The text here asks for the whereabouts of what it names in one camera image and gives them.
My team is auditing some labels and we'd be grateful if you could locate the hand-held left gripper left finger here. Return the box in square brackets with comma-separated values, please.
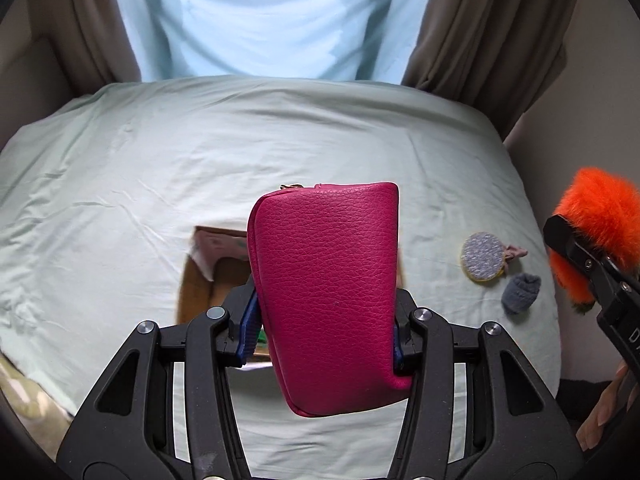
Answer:
[56, 280, 261, 480]

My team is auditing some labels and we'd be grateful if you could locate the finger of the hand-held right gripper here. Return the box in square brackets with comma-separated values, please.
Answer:
[543, 214, 625, 311]

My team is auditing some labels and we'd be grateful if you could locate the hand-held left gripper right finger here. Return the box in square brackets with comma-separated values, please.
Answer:
[387, 287, 587, 480]

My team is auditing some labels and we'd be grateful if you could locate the orange fluffy plush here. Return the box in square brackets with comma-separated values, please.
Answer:
[547, 167, 640, 317]

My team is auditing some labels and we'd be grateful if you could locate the cardboard box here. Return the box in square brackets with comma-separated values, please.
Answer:
[176, 226, 273, 367]

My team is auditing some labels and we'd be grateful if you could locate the pink leather pouch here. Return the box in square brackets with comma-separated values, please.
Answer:
[247, 181, 413, 417]

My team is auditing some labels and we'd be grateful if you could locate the person's right hand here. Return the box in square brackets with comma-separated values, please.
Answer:
[575, 360, 636, 453]

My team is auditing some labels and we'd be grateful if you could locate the grey sock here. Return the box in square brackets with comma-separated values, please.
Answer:
[501, 273, 542, 316]

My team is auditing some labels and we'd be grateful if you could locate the round grey yellow sponge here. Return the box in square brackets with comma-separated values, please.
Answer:
[460, 231, 507, 284]

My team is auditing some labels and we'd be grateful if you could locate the patterned beige cloth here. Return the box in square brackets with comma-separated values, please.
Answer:
[0, 352, 76, 443]

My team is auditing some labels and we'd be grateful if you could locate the brown curtain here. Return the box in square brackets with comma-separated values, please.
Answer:
[64, 0, 144, 95]
[400, 0, 587, 137]

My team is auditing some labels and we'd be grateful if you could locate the light blue sheer curtain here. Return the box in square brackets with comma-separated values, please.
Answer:
[107, 0, 437, 84]

